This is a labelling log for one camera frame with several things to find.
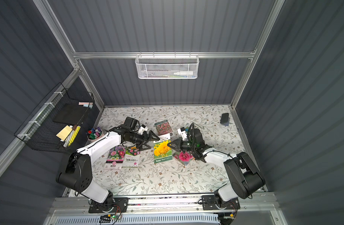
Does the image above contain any yellow sunflower seed packet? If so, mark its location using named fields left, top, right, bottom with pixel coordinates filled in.
left=153, top=138, right=172, bottom=164

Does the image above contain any purple pink flower seed packet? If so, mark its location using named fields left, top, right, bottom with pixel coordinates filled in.
left=104, top=145, right=126, bottom=170

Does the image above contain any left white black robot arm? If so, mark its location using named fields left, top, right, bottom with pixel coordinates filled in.
left=56, top=117, right=160, bottom=205

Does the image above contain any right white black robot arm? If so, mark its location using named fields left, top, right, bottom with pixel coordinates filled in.
left=167, top=128, right=265, bottom=203

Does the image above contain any red pink field seed packet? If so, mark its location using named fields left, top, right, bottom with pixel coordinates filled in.
left=154, top=120, right=173, bottom=136

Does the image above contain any pink carnation seed packet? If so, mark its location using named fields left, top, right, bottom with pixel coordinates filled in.
left=173, top=151, right=193, bottom=166

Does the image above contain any pink marker cup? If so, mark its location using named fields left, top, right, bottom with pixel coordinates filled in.
left=86, top=127, right=106, bottom=144

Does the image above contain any black rectangular eraser block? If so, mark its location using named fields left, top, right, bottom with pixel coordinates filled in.
left=220, top=113, right=230, bottom=126

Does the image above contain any black notebook in basket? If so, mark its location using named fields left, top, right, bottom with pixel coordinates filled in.
left=52, top=104, right=90, bottom=125

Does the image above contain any yellow sticky note pad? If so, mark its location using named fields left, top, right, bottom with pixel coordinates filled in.
left=56, top=125, right=73, bottom=142

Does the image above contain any white bottle in basket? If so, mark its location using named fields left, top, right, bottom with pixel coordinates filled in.
left=173, top=71, right=194, bottom=77

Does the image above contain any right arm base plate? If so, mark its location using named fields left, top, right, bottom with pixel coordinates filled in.
left=197, top=195, right=240, bottom=211

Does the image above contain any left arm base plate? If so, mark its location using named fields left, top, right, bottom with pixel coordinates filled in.
left=88, top=197, right=129, bottom=213

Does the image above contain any white wire mesh basket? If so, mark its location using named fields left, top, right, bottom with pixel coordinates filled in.
left=135, top=54, right=200, bottom=80

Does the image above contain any black wire wall basket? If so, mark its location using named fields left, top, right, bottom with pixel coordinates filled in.
left=14, top=86, right=95, bottom=152

